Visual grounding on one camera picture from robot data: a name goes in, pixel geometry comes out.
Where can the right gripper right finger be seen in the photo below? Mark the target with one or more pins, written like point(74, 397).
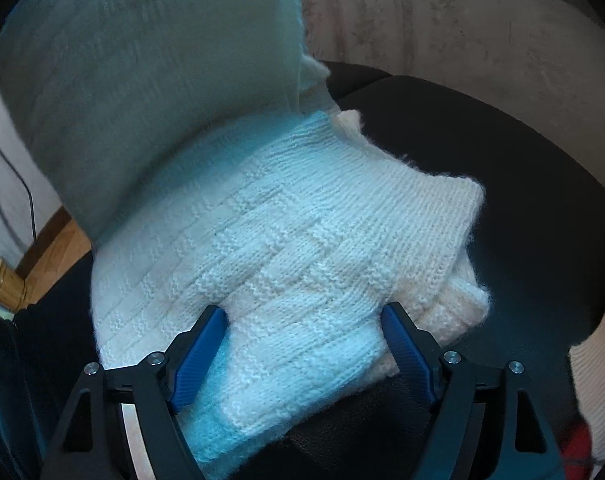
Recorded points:
point(485, 421)

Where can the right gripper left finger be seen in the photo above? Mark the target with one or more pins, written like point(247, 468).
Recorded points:
point(90, 440)

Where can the white knitted sweater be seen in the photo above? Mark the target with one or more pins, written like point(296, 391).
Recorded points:
point(196, 144)

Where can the dark red sweater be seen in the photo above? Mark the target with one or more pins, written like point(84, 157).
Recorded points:
point(577, 446)

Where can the beige ribbed sweater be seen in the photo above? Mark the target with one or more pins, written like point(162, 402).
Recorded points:
point(587, 361)

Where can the wooden furniture leg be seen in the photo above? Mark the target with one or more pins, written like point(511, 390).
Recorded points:
point(14, 292)

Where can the black sofa seat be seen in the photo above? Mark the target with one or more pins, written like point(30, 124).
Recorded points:
point(539, 247)

